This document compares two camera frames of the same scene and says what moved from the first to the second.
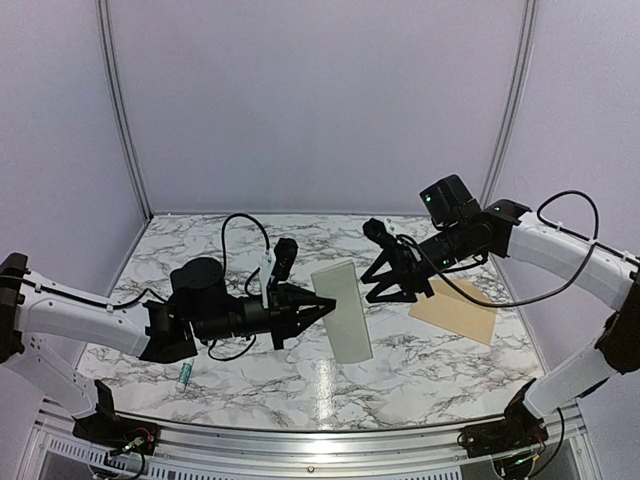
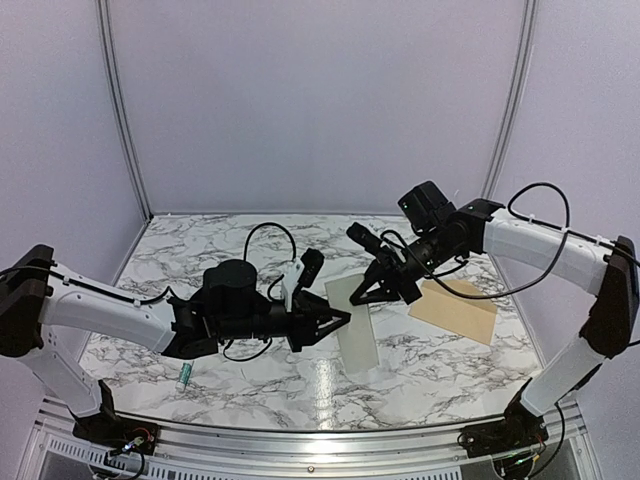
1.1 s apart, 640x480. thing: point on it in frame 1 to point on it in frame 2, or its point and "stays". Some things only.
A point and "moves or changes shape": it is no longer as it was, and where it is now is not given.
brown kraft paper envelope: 448,308 stays
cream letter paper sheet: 345,324 moves or changes shape
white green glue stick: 186,370 stays
